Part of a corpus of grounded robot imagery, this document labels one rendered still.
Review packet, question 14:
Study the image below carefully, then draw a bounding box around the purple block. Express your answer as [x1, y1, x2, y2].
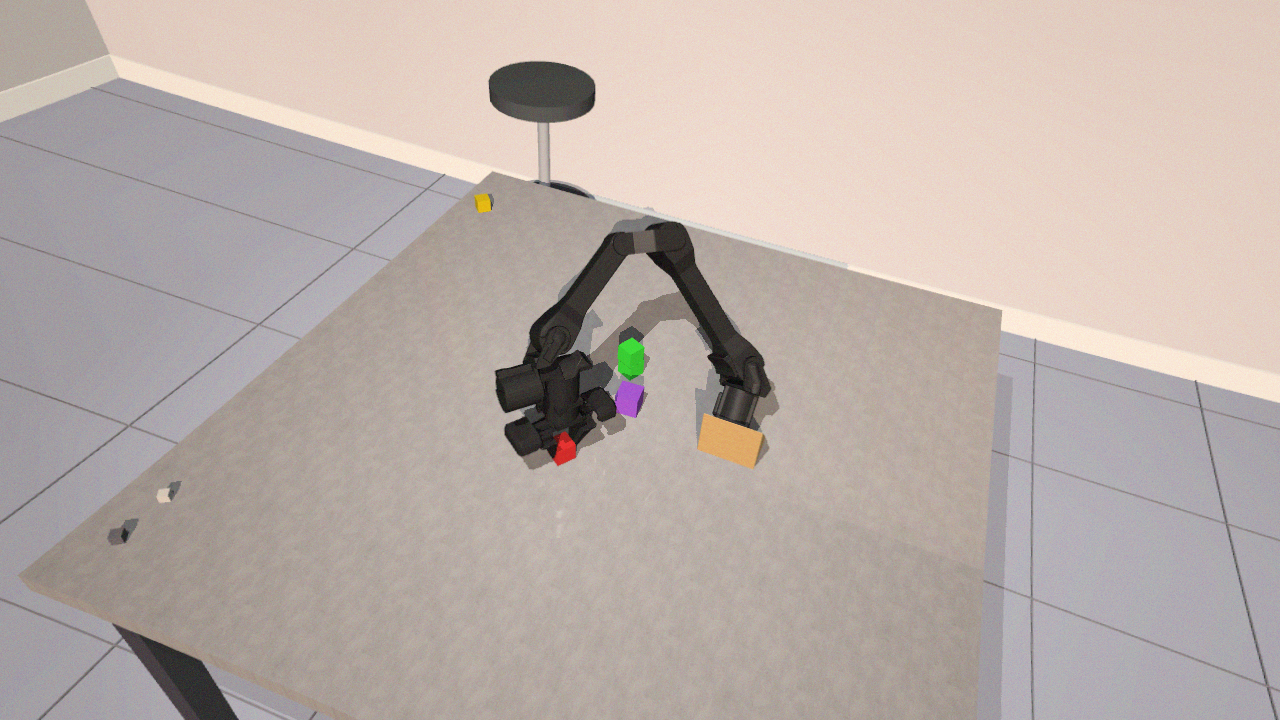
[614, 380, 644, 418]

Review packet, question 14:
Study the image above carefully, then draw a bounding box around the red block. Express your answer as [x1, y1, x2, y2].
[553, 430, 576, 465]

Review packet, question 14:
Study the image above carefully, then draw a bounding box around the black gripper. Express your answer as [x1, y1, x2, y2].
[506, 387, 617, 457]

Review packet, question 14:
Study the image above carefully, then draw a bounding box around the green block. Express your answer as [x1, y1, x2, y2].
[618, 359, 644, 380]
[618, 338, 645, 368]

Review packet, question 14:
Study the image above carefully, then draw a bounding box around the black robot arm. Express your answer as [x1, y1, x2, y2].
[495, 222, 771, 428]

